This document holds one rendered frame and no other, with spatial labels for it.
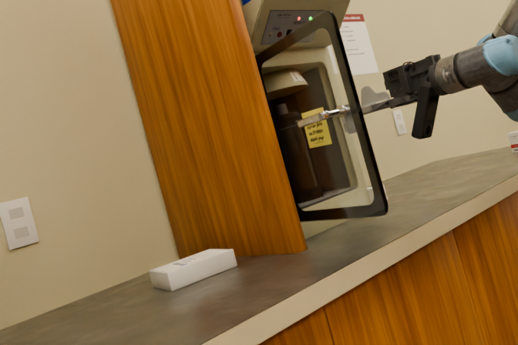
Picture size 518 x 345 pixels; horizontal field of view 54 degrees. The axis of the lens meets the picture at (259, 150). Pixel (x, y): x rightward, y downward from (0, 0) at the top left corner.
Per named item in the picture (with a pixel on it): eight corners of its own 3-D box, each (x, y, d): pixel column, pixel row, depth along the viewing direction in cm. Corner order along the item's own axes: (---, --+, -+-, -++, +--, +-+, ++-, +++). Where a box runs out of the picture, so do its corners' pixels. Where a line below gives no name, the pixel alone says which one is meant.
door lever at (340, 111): (317, 126, 104) (314, 114, 104) (348, 116, 96) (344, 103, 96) (297, 131, 101) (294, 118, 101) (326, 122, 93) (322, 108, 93)
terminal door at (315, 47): (297, 221, 119) (253, 58, 120) (390, 215, 93) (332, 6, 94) (295, 222, 119) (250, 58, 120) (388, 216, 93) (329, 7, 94)
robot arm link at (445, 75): (477, 86, 103) (458, 91, 98) (456, 93, 107) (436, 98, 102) (466, 51, 104) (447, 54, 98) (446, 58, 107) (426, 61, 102)
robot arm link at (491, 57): (529, 82, 93) (506, 52, 89) (472, 99, 101) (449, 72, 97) (533, 52, 97) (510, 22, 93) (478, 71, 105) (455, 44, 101)
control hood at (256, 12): (242, 52, 121) (230, 12, 121) (329, 46, 142) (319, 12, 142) (274, 35, 112) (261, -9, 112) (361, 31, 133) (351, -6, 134)
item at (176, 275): (153, 287, 114) (148, 270, 114) (214, 264, 122) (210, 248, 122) (172, 292, 103) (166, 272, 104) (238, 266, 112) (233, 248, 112)
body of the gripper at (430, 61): (398, 71, 116) (445, 52, 107) (408, 107, 116) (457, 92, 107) (378, 74, 111) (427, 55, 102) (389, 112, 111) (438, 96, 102)
